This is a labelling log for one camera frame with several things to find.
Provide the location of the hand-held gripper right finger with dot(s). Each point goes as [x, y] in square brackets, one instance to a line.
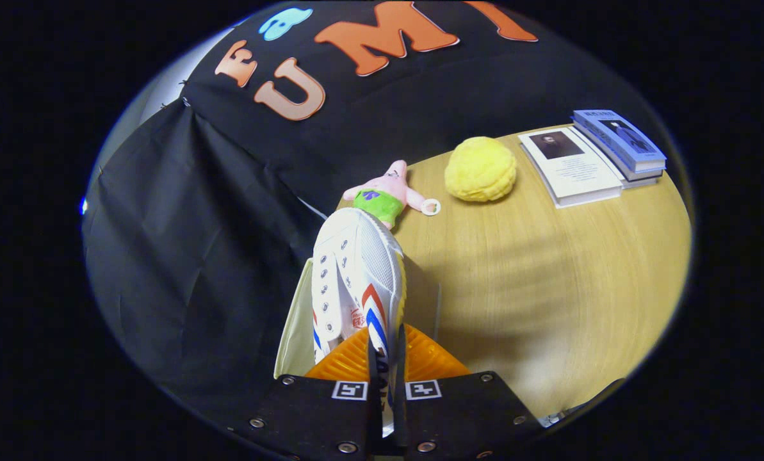
[401, 397]

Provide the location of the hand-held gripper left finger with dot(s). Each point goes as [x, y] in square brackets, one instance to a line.
[375, 397]

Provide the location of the brown fabric storage box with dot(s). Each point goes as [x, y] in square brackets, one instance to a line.
[295, 333]

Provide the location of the white canvas shoe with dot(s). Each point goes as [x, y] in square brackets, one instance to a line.
[556, 417]
[362, 262]

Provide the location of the pink star plush toy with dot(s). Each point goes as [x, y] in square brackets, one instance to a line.
[382, 198]

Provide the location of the yellow plush ball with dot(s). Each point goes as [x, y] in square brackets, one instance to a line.
[481, 169]

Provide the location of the white portrait cover book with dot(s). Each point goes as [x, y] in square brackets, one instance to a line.
[577, 173]

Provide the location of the blue cover book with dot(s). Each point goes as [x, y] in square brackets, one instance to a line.
[625, 137]

